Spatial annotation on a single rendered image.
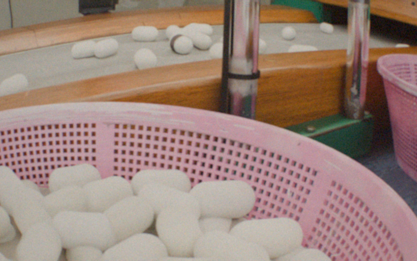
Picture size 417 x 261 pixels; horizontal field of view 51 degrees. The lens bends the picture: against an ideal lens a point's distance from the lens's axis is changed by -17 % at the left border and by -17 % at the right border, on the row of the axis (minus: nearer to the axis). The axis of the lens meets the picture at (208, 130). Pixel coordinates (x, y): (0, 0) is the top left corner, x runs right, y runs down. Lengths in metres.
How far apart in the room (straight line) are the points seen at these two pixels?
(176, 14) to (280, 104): 0.41
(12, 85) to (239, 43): 0.19
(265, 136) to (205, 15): 0.58
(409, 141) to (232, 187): 0.24
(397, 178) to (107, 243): 0.30
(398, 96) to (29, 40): 0.48
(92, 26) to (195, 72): 0.36
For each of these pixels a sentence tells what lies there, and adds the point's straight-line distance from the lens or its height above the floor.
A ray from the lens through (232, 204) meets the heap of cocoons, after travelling 0.24.
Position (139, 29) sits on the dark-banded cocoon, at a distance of 0.65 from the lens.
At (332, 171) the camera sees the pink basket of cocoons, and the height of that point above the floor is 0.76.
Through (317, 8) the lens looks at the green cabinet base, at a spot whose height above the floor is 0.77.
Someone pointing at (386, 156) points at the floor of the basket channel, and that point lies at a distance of 0.50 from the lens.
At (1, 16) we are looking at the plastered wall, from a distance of 2.59.
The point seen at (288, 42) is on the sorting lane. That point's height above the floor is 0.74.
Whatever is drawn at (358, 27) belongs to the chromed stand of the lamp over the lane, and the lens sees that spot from 0.45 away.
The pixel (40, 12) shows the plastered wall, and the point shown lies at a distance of 2.64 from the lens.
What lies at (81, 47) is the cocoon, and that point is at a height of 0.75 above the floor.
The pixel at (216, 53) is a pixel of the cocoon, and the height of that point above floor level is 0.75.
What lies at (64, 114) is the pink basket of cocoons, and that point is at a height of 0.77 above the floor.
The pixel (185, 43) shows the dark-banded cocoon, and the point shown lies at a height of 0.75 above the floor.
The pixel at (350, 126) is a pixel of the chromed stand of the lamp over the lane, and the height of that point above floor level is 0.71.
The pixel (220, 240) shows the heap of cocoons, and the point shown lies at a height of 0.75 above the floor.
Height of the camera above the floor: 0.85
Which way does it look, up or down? 20 degrees down
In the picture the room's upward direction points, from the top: 2 degrees clockwise
